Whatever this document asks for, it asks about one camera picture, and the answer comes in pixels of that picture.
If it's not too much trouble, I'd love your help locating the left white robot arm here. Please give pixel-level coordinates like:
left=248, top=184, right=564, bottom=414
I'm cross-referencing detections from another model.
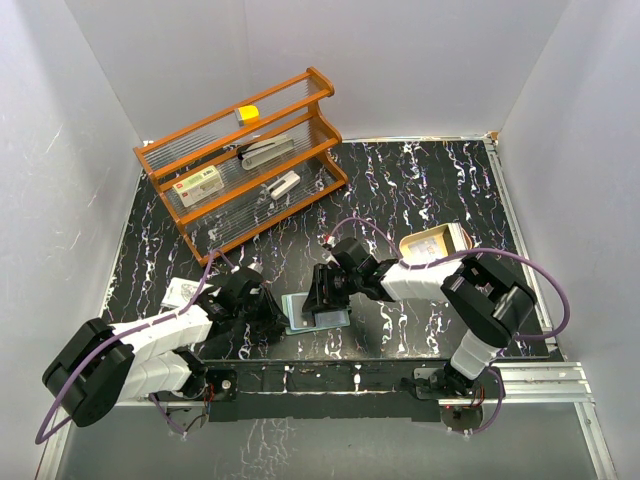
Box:
left=42, top=267, right=289, bottom=427

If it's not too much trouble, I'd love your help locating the grey black stapler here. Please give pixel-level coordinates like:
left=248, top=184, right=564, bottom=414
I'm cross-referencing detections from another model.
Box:
left=237, top=135, right=294, bottom=171

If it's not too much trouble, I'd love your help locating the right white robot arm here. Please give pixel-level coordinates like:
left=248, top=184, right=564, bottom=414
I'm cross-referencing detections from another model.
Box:
left=301, top=237, right=537, bottom=397

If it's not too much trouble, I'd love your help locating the small white stapler remover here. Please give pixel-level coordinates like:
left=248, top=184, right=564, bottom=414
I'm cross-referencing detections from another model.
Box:
left=267, top=170, right=301, bottom=201

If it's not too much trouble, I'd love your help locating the yellow grey tape measure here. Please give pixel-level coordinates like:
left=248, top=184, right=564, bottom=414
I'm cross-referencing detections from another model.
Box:
left=234, top=105, right=261, bottom=126

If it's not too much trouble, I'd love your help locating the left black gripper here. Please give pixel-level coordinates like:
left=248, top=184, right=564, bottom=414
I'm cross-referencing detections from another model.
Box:
left=235, top=283, right=291, bottom=334

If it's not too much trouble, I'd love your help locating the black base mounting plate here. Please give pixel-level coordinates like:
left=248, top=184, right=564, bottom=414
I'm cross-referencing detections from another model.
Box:
left=205, top=359, right=505, bottom=422

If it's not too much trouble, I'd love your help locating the aluminium frame rail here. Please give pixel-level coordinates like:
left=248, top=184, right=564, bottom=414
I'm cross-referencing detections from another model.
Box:
left=484, top=131, right=617, bottom=479

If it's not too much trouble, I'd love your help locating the white paper card with code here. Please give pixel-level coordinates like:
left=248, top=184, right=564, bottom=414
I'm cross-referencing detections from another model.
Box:
left=161, top=277, right=199, bottom=309

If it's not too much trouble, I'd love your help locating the stack of cards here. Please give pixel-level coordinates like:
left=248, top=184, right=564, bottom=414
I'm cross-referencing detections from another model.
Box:
left=448, top=222, right=473, bottom=252

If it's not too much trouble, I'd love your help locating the purple cable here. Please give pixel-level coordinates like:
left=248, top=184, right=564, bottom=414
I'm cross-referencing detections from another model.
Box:
left=34, top=248, right=241, bottom=446
left=324, top=217, right=571, bottom=344

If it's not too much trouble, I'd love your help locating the white blue patterned card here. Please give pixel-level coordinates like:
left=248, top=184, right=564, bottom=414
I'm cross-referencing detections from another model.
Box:
left=408, top=236, right=447, bottom=261

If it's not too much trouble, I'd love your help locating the green card holder wallet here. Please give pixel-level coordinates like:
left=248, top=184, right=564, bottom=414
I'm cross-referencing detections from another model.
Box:
left=281, top=293, right=350, bottom=335

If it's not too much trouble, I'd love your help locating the dark striped credit card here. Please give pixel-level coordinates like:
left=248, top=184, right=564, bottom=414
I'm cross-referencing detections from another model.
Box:
left=286, top=293, right=316, bottom=331

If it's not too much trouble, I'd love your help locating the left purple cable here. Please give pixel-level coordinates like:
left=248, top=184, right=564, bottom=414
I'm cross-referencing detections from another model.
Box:
left=34, top=248, right=241, bottom=446

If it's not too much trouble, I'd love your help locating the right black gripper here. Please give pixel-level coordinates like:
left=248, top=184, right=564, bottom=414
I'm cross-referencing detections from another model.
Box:
left=303, top=264, right=361, bottom=313

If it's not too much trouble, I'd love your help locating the orange wooden three-tier rack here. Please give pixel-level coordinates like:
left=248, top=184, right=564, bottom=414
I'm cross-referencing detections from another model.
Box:
left=134, top=67, right=348, bottom=264

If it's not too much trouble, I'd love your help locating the white staples box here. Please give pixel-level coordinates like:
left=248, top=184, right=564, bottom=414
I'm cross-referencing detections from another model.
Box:
left=172, top=166, right=224, bottom=208

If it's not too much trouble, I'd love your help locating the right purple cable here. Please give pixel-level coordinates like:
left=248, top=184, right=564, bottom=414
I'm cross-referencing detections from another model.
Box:
left=324, top=217, right=571, bottom=344

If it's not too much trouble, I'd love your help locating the beige card tray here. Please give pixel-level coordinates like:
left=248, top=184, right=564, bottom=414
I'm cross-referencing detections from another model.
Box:
left=399, top=222, right=473, bottom=264

